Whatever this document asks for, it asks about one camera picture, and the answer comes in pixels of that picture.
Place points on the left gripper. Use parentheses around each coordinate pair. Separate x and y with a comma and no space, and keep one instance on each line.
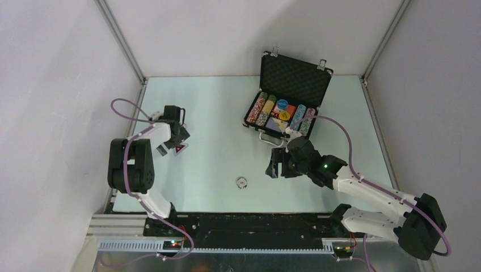
(183,135)

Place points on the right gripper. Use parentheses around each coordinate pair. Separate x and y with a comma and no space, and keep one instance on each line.
(279,155)

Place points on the all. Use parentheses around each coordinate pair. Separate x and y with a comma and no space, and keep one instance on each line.
(180,148)

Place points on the black poker set case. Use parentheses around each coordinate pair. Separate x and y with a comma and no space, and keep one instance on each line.
(294,80)

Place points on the blue playing card deck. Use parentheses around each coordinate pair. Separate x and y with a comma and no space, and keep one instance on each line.
(276,124)

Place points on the yellow big blind button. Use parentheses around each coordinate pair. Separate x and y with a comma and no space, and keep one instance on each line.
(284,115)

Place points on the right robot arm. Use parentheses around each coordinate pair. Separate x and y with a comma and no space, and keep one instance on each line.
(416,224)

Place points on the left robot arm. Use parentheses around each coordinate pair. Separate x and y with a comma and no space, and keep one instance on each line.
(131,168)

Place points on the white poker chip front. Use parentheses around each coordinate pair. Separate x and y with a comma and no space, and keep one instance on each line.
(241,183)

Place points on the red card deck in case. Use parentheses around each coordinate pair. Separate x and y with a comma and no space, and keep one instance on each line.
(291,109)

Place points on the grey poker chip stack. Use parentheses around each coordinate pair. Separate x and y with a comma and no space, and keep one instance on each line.
(265,112)

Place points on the light blue chip stack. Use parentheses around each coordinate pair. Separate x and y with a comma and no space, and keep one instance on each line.
(298,115)

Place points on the blue dealer button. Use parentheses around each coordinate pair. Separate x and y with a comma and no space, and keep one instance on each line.
(282,104)

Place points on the red poker chip stack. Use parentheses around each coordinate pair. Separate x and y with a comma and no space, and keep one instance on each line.
(257,107)

